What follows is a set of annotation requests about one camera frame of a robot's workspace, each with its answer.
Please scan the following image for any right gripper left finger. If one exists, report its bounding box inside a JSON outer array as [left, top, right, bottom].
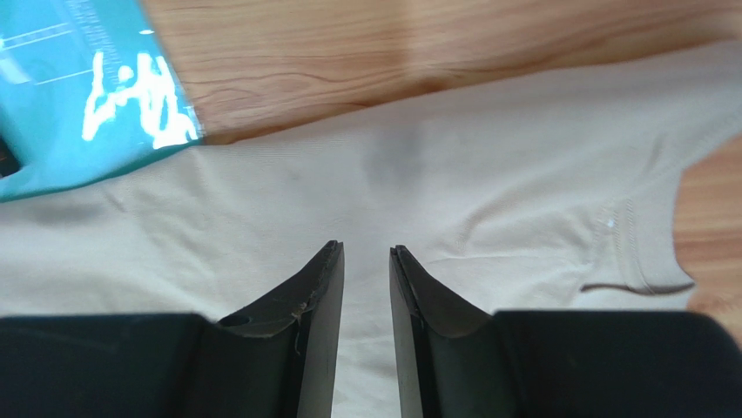
[[1, 241, 344, 417]]

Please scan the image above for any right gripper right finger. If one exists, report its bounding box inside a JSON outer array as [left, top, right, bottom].
[[389, 246, 741, 417]]

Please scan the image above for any beige t shirt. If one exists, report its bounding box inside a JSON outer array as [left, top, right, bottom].
[[1, 41, 741, 417]]

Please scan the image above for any teal cutting board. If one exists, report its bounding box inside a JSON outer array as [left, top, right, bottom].
[[1, 1, 202, 201]]

